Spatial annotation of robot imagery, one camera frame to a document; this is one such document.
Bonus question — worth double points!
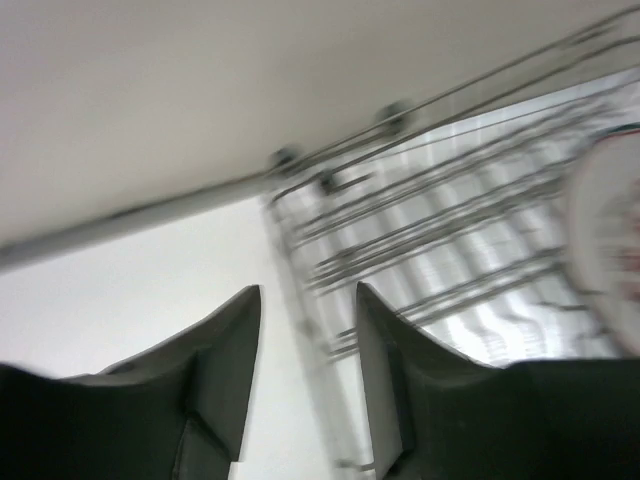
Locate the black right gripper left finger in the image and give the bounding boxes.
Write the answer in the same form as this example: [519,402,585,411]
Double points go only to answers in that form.
[1,285,262,479]

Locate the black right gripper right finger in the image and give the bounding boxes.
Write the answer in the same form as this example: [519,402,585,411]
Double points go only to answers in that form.
[355,283,639,479]

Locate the white plate red characters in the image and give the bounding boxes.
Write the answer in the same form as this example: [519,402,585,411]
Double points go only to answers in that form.
[562,123,639,356]

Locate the grey wire dish rack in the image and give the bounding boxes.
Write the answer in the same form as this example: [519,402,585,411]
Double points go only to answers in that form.
[265,1,639,479]

